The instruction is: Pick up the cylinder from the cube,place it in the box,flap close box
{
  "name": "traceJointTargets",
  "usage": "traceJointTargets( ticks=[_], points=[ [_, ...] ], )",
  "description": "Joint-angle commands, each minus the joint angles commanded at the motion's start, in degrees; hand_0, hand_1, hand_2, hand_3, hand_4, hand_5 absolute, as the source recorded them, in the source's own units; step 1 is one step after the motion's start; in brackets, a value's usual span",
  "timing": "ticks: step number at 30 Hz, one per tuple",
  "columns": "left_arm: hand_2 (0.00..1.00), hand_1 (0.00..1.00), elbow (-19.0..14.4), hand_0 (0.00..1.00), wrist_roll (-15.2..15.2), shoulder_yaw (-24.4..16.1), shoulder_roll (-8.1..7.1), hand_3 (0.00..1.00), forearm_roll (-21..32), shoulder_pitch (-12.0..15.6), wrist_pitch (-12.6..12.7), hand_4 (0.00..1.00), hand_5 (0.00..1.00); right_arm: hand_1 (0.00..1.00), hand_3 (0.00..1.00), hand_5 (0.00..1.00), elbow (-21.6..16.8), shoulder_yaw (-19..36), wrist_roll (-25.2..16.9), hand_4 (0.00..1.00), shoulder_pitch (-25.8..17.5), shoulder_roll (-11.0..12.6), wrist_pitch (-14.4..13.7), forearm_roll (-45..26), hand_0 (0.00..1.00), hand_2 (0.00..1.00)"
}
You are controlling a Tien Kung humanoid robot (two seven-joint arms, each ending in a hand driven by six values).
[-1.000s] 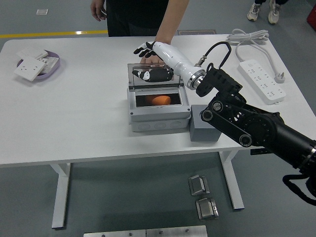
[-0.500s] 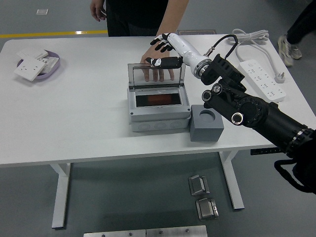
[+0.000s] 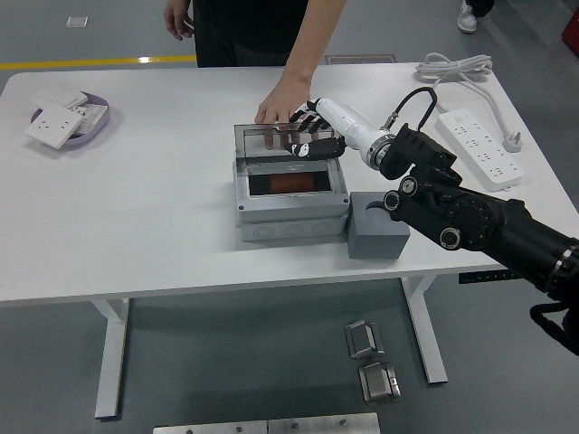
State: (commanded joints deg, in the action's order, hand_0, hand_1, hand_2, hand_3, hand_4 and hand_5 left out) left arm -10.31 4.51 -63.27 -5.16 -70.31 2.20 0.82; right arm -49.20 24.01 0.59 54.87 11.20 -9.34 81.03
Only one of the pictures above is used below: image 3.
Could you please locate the person's left hand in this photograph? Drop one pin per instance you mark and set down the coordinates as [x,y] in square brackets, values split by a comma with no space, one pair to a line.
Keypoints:
[282,101]

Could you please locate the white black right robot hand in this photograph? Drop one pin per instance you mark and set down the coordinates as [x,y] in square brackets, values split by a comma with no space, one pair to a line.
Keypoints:
[348,119]

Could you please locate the person's right hand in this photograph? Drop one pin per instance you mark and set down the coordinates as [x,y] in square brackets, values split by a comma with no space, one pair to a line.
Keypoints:
[178,18]

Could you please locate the orange cylinder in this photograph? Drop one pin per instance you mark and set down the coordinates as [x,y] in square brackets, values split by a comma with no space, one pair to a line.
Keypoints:
[291,183]

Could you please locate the grey junction box clear lid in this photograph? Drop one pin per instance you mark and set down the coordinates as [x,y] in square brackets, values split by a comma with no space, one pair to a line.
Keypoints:
[289,212]

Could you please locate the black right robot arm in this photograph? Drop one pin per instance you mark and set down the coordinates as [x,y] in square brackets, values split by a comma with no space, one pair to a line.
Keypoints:
[475,217]

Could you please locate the person's left forearm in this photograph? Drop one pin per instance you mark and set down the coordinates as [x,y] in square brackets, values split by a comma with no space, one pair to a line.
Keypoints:
[312,40]

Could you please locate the grey cube with round hole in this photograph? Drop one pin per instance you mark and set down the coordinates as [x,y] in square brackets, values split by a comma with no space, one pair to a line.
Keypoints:
[375,239]

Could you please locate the person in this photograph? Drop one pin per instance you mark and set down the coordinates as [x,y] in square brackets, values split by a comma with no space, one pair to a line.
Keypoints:
[235,31]

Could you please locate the brown floor plate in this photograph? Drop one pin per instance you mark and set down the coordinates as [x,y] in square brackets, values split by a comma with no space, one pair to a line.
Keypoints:
[360,59]

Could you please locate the small clear floor plate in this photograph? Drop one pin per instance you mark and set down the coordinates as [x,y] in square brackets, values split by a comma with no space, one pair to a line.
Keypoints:
[77,21]

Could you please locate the white printed socket plate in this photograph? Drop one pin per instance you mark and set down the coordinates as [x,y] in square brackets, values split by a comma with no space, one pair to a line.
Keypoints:
[92,115]

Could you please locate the purple oval tray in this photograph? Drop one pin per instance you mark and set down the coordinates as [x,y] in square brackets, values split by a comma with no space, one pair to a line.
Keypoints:
[97,131]

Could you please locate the person's foot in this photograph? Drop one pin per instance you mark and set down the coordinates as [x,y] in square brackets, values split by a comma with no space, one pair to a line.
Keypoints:
[467,20]

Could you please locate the person's leg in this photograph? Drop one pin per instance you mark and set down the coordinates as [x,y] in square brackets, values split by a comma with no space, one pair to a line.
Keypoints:
[484,6]

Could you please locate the black perforated strip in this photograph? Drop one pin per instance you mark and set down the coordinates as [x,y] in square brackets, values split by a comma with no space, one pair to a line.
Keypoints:
[479,277]

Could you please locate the silver metal block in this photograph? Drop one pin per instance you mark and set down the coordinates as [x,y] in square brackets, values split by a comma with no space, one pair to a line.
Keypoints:
[377,384]
[362,339]

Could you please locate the white table leg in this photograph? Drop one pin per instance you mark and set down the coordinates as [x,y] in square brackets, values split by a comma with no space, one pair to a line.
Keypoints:
[429,343]
[111,361]

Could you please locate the red object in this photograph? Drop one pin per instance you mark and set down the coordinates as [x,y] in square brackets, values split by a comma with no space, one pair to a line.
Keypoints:
[571,29]

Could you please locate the silver metal plate with screws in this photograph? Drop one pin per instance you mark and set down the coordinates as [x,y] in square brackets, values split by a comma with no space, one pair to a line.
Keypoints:
[271,426]

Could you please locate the white blank switch panel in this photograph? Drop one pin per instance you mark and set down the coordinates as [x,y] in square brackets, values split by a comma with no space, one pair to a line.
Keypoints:
[59,97]

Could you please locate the white five-hole wall socket panel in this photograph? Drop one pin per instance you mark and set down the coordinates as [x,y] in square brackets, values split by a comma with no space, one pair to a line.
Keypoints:
[52,126]

